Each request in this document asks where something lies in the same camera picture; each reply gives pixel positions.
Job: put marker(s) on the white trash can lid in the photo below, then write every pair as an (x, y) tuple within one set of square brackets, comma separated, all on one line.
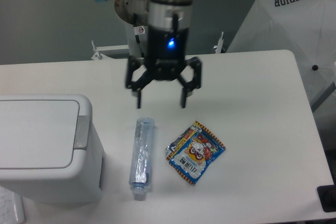
[(37, 133)]

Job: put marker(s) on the clear crushed plastic bottle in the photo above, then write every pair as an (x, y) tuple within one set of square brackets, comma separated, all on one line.
[(141, 162)]

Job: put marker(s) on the white metal base frame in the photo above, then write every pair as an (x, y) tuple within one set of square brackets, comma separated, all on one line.
[(119, 51)]

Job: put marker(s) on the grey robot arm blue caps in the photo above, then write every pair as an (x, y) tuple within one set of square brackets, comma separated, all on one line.
[(168, 23)]

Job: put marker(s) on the white umbrella with lettering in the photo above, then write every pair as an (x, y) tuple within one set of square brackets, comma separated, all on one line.
[(304, 27)]

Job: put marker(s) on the white plastic trash can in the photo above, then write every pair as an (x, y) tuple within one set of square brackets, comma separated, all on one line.
[(79, 182)]

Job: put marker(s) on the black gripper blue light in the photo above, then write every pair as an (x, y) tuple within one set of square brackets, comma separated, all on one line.
[(168, 51)]

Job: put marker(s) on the black device at table edge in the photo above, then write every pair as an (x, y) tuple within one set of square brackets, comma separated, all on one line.
[(326, 195)]

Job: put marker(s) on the colourful snack wrapper bag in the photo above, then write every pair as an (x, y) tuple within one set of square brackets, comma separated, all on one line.
[(193, 151)]

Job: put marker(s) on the grey lid push button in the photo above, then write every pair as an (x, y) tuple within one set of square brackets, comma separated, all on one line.
[(82, 132)]

